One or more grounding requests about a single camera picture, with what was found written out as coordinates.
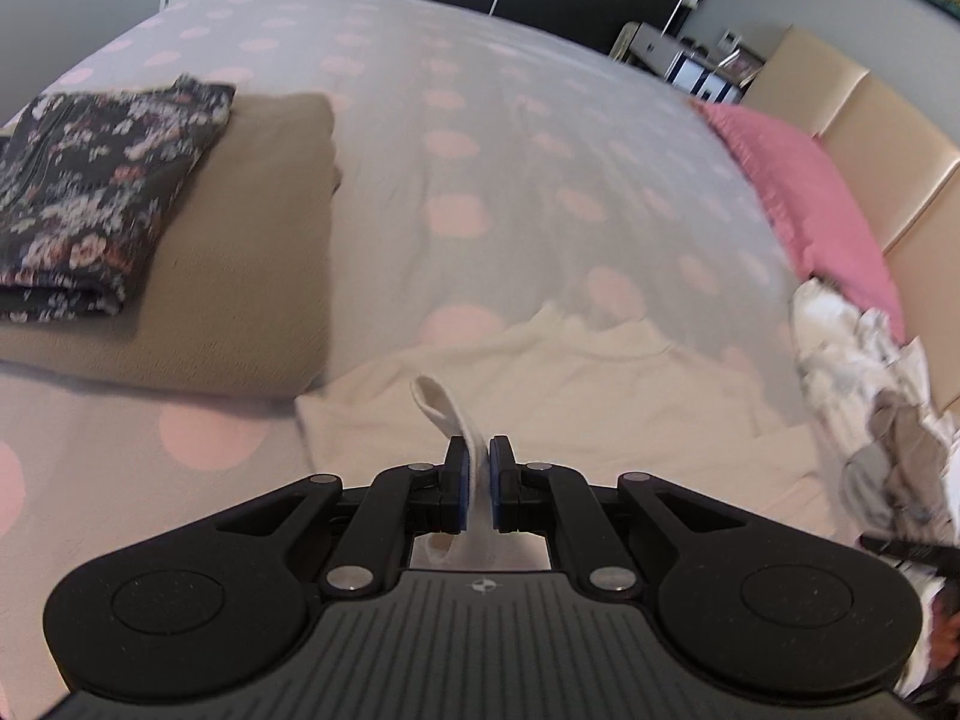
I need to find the taupe garment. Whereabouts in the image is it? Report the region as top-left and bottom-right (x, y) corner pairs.
(870, 386), (957, 541)

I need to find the folded tan garment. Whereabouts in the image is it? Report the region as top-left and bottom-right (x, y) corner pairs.
(0, 94), (342, 398)

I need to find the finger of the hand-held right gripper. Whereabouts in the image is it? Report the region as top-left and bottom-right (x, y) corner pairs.
(861, 532), (960, 566)

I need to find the white nightstand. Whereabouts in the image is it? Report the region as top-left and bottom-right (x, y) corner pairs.
(611, 21), (766, 102)

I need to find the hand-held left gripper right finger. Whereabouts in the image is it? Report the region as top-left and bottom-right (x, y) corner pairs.
(489, 435), (740, 597)

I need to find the white waffle-textured cloth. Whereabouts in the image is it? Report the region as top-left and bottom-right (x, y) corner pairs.
(791, 281), (931, 466)

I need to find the folded dark floral garment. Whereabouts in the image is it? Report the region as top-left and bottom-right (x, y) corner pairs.
(0, 75), (237, 323)

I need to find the white shirt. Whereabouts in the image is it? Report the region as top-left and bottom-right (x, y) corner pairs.
(900, 337), (960, 428)

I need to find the grey garment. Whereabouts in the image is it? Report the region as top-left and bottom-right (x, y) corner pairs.
(840, 457), (886, 526)

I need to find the bed with pink-dotted grey sheet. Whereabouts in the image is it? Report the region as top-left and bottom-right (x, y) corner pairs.
(0, 0), (960, 691)

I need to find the beige padded headboard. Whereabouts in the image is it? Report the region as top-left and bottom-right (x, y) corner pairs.
(739, 26), (960, 421)

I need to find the cream turtleneck sweater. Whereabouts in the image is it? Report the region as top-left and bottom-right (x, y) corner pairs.
(296, 304), (833, 571)

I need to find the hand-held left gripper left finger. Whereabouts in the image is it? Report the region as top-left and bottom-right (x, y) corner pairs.
(214, 436), (476, 599)

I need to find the pink pillow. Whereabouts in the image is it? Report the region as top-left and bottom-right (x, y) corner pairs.
(694, 101), (905, 338)

